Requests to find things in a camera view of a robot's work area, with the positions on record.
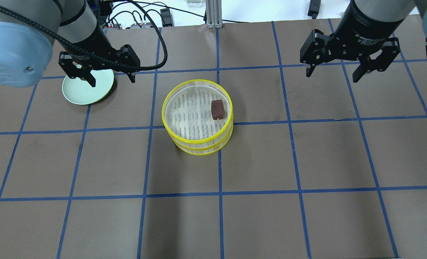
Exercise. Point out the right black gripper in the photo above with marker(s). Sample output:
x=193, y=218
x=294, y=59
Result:
x=364, y=26

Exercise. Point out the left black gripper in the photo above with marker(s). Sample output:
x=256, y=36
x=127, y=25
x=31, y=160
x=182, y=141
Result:
x=95, y=42

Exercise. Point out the yellow steamer layer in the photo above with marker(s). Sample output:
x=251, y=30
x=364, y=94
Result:
x=186, y=112
x=205, y=148

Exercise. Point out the brown steamed bun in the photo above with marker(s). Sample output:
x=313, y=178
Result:
x=217, y=109

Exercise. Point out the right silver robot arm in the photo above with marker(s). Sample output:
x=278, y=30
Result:
x=398, y=8

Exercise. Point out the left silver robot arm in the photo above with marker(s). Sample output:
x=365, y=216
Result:
x=27, y=29

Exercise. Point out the pale green plate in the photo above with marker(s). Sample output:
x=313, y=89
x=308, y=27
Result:
x=81, y=92

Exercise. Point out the aluminium frame post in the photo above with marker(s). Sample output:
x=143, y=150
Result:
x=213, y=14

